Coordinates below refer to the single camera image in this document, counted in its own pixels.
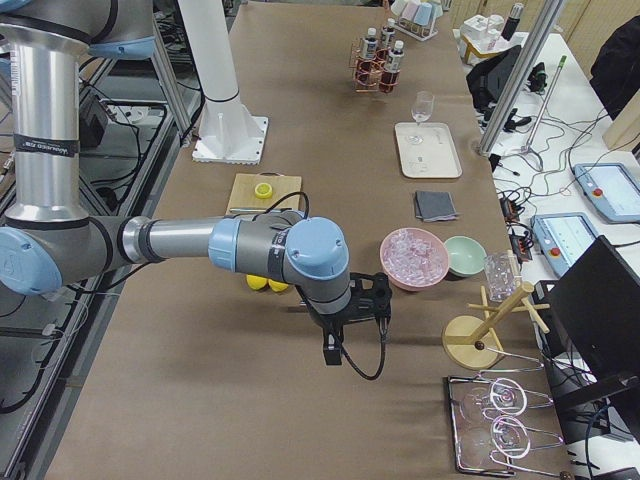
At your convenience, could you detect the black monitor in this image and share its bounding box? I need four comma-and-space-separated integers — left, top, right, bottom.
534, 235, 639, 379

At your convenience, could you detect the pastel cups rack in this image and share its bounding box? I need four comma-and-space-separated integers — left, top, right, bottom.
391, 0, 444, 41

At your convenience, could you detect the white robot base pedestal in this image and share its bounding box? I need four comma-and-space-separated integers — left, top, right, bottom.
178, 0, 269, 165

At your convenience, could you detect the teach pendant far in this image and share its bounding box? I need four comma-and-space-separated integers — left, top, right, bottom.
573, 163, 639, 223

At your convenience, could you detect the bamboo cutting board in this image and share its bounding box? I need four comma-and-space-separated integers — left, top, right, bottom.
226, 173, 302, 214

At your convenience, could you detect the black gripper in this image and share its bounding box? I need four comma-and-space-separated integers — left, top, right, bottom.
305, 272, 392, 366

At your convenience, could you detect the tea bottle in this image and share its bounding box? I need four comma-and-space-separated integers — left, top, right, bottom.
379, 40, 404, 93
378, 18, 396, 50
359, 27, 378, 60

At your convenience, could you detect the teach pendant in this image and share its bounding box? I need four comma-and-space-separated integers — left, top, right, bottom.
531, 212, 599, 277
573, 163, 639, 223

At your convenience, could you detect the teach pendant near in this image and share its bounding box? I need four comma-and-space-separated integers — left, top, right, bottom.
531, 212, 599, 277

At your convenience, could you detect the yellow lemon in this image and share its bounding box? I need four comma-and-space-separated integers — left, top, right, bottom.
245, 274, 268, 291
268, 279, 289, 293

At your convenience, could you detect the grey folded cloth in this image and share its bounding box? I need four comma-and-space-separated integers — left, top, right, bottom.
414, 191, 459, 222

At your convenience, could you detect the tea bottle front left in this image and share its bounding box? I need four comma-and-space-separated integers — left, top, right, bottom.
378, 18, 396, 50

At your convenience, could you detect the aluminium frame post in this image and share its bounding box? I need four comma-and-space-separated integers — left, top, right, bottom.
477, 0, 565, 157

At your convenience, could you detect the tea bottle back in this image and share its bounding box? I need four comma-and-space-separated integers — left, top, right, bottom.
359, 27, 378, 60

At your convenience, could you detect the clear glass mug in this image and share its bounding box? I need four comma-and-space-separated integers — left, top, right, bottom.
484, 251, 521, 302

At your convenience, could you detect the yellow lemon upper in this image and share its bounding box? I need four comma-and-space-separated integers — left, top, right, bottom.
245, 274, 268, 291

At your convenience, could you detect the half lemon slice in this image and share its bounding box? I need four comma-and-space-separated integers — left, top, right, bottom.
254, 182, 273, 199

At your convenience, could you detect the green empty bowl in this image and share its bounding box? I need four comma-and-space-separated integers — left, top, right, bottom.
444, 236, 486, 278

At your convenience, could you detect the yellow lemon lower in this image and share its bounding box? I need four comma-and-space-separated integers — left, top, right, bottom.
268, 279, 289, 293

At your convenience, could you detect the pink bowl of ice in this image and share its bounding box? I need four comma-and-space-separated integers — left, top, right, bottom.
379, 227, 449, 292

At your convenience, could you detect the black wire glass rack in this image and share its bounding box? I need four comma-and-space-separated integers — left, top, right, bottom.
444, 354, 572, 479

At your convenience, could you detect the copper wire bottle basket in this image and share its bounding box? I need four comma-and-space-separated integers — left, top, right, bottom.
348, 2, 404, 96

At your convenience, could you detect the wooden cup tree stand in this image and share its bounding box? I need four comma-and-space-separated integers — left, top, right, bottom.
442, 282, 550, 371

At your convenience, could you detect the cream rabbit tray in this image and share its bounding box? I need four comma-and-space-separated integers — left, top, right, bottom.
394, 122, 462, 179

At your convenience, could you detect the tea bottle front right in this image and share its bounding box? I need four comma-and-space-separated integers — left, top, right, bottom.
379, 40, 404, 93

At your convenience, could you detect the clear wine glass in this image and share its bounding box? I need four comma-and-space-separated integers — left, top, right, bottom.
406, 91, 435, 145

